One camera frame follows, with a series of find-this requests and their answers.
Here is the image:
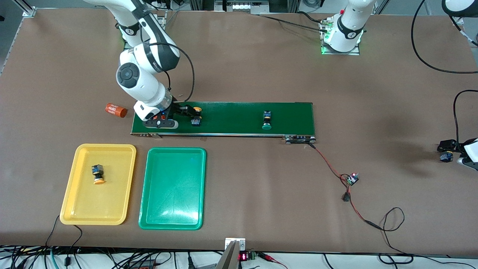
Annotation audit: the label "green conveyor belt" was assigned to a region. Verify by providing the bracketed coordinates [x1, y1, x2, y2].
[130, 100, 317, 145]

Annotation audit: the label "green plastic tray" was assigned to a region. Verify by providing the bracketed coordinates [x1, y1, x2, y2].
[138, 147, 207, 231]

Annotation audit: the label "silver device with lights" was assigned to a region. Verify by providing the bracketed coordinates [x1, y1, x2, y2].
[215, 0, 270, 15]

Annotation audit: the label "yellow plastic tray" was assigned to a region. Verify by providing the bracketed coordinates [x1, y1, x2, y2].
[60, 143, 137, 226]

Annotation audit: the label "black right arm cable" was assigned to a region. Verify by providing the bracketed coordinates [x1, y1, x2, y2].
[148, 41, 195, 103]

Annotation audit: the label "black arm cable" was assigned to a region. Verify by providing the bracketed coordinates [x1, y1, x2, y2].
[411, 0, 478, 146]
[148, 41, 195, 103]

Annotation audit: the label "black looped power cable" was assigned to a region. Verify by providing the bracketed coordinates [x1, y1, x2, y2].
[379, 207, 478, 266]

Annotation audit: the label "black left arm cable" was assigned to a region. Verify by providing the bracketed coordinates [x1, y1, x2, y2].
[411, 0, 478, 146]

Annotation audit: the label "red black twin wire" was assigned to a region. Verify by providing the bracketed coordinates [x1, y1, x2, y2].
[308, 143, 381, 229]

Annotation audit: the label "black base power cable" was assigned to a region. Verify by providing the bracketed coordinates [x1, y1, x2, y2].
[260, 11, 329, 34]

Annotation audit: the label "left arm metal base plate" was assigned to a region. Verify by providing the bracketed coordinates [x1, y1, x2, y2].
[320, 21, 361, 56]

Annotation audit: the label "grey metal stand bracket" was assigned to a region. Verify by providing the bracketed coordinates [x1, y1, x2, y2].
[216, 238, 247, 269]

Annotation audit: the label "thin black table cable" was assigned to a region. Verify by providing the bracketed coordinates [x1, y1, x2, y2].
[65, 224, 83, 266]
[45, 215, 61, 247]

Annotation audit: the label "tangled black floor cables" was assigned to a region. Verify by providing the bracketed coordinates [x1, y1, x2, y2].
[0, 245, 224, 269]

